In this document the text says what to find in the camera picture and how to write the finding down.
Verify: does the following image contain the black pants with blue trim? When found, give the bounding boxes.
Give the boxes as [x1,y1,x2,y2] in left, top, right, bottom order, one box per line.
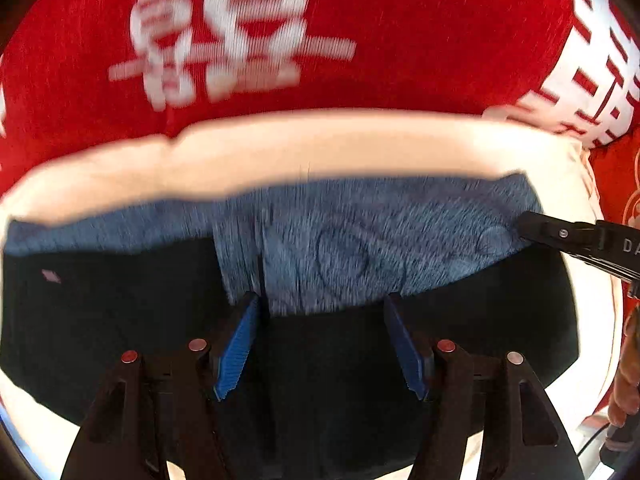
[0,172,581,480]

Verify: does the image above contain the person's right forearm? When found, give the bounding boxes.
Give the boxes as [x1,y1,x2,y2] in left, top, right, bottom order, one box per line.
[602,305,640,461]

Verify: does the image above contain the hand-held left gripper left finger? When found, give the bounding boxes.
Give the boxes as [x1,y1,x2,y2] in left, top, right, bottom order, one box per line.
[60,292,261,480]

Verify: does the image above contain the red printed blanket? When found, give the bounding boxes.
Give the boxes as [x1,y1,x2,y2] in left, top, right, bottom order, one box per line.
[0,0,640,428]

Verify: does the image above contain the cream fleece blanket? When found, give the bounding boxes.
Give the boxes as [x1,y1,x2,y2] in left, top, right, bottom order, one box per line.
[0,107,626,480]

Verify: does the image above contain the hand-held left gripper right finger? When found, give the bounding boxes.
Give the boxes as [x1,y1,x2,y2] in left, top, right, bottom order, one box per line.
[383,292,586,480]

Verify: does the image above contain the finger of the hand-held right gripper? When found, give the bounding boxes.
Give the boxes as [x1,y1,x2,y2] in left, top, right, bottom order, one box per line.
[516,211,610,263]

